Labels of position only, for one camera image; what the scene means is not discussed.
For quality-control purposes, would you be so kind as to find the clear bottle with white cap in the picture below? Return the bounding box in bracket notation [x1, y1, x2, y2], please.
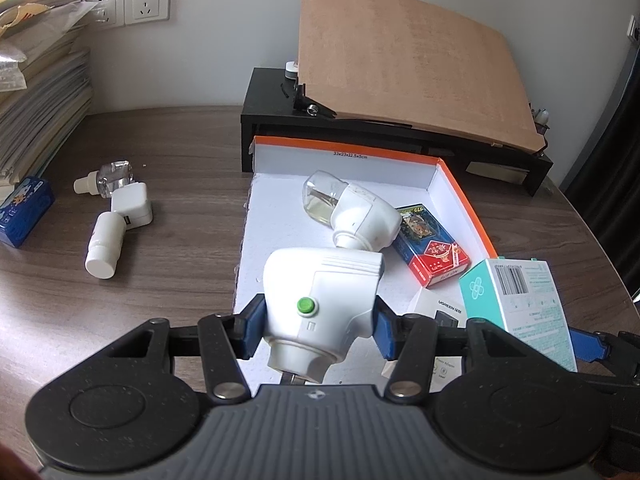
[73, 160, 136, 197]

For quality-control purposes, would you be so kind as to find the brown cardboard sheet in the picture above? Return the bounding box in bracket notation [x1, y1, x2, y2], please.
[296, 0, 547, 155]

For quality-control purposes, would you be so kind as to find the dark curtain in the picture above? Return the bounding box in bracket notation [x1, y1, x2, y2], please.
[562, 42, 640, 306]

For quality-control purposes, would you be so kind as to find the white plug-in device with bottle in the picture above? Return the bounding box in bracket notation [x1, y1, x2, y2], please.
[302, 170, 404, 252]

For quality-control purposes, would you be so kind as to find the stack of papers and books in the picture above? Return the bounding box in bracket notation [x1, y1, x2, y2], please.
[0, 0, 99, 202]

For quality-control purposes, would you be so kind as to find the blue tissue packet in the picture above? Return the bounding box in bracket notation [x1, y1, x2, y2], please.
[0, 176, 56, 249]

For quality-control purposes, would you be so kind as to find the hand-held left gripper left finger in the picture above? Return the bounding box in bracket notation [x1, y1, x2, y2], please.
[107, 292, 267, 404]

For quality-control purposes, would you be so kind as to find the white plug-in device green button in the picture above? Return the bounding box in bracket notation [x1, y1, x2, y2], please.
[262, 247, 385, 387]

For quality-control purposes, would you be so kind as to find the small black clip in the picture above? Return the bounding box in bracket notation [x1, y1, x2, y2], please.
[292, 82, 337, 122]

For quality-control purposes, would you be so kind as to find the black monitor stand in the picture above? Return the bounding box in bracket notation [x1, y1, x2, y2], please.
[240, 67, 555, 197]

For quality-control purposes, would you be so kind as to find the white wall socket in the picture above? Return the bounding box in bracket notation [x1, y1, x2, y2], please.
[86, 0, 125, 29]
[123, 0, 172, 26]

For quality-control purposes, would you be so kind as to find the white charger cube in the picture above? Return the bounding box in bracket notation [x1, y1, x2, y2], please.
[110, 182, 154, 234]

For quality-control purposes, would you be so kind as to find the red and blue card box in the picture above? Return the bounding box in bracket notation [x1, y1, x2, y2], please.
[392, 203, 474, 289]

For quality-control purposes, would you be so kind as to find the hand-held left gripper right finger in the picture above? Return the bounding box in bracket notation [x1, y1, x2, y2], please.
[372, 296, 511, 404]

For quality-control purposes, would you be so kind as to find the white charger packaging box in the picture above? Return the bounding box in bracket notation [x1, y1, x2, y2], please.
[381, 287, 469, 394]

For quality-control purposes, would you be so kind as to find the white pill bottle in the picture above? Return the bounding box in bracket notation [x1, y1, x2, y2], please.
[85, 211, 126, 280]

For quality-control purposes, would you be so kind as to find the white and orange cardboard box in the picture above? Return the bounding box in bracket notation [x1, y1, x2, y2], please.
[232, 135, 501, 323]

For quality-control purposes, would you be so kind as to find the teal and white box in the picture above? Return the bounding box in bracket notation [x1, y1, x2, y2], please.
[459, 258, 579, 374]

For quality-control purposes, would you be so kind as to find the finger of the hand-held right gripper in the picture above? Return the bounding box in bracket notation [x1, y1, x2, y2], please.
[570, 326, 640, 377]

